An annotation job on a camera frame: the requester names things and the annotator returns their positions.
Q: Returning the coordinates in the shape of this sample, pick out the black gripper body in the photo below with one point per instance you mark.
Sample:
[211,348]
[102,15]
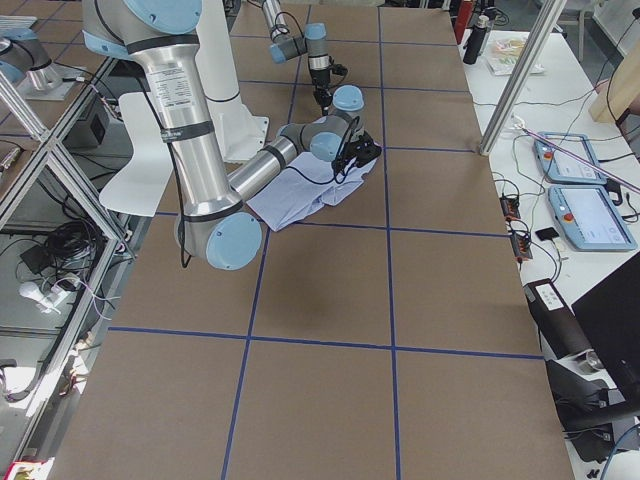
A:
[319,78]
[346,161]

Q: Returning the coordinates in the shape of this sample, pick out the light blue striped shirt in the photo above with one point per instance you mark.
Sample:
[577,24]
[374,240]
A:
[305,187]

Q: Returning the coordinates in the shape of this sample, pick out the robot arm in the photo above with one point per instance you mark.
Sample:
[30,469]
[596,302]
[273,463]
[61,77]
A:
[184,50]
[289,40]

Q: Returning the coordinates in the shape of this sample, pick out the black water bottle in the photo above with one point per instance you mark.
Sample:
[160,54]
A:
[475,40]

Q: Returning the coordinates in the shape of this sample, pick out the metal reacher grabber tool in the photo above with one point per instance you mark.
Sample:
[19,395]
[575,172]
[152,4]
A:
[519,124]

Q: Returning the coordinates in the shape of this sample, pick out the brown paper table mat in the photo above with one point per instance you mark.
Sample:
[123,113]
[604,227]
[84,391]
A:
[384,338]

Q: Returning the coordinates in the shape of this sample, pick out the far teach pendant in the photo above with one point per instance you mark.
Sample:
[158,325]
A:
[559,168]

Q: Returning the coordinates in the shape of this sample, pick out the teach pendant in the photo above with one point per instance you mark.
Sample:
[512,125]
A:
[559,168]
[588,218]

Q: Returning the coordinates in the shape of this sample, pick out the white chair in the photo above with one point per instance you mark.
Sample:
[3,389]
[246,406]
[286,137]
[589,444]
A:
[139,186]

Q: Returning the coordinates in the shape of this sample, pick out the near teach pendant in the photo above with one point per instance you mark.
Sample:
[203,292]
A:
[588,218]

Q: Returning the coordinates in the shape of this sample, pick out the black monitor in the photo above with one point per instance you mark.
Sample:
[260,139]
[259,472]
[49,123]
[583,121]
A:
[608,314]

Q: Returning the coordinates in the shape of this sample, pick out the grey aluminium frame post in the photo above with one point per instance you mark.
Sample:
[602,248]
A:
[535,42]

